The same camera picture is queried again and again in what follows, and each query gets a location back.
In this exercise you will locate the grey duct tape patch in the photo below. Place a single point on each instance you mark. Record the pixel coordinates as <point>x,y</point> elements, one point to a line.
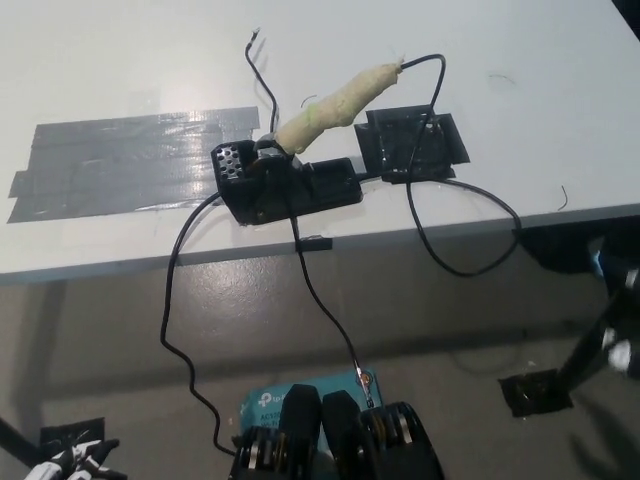
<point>125,160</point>

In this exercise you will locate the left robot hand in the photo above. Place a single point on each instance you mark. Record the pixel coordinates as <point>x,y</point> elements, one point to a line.
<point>70,460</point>

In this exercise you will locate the small black tape strip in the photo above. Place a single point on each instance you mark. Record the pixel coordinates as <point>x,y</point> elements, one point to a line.
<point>315,244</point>

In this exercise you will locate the cream-wrapped soldering iron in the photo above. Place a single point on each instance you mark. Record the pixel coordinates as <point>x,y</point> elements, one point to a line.
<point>330,112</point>

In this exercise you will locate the black table leg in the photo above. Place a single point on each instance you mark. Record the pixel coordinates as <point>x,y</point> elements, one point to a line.
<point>15,435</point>
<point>580,360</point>

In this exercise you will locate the teal tp-link box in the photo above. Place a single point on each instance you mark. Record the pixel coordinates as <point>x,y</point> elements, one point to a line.
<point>265,400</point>

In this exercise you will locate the black soldering iron base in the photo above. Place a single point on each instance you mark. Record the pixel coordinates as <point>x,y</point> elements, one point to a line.
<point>300,192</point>

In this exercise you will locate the black tape patch holder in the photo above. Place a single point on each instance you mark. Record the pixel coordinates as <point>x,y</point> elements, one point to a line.
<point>395,150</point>

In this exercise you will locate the black robot torso blocks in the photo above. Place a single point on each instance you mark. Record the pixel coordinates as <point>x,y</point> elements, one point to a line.
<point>345,440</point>

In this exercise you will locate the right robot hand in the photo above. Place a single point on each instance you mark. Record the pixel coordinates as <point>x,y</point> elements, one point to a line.
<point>622,350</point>

